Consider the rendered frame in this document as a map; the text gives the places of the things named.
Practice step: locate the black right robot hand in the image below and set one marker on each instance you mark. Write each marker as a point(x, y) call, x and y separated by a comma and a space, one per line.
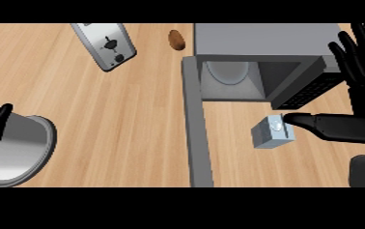
point(337, 126)

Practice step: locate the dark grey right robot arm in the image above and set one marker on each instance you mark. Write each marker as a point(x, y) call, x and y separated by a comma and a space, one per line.
point(358, 171)

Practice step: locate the pale blue milk carton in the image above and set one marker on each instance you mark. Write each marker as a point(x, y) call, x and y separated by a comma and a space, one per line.
point(271, 134)

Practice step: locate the glass microwave turntable plate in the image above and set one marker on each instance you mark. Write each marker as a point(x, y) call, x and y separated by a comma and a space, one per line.
point(229, 72)

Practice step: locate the grey microwave door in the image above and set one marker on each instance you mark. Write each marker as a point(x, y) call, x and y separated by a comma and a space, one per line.
point(197, 126)

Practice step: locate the grey microwave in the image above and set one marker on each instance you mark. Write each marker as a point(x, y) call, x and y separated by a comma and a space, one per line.
point(256, 41)

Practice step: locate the brown potato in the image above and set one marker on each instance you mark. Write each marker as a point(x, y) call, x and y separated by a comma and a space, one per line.
point(176, 40)

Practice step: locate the silver toaster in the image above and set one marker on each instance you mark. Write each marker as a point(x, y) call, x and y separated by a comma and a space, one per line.
point(107, 44)

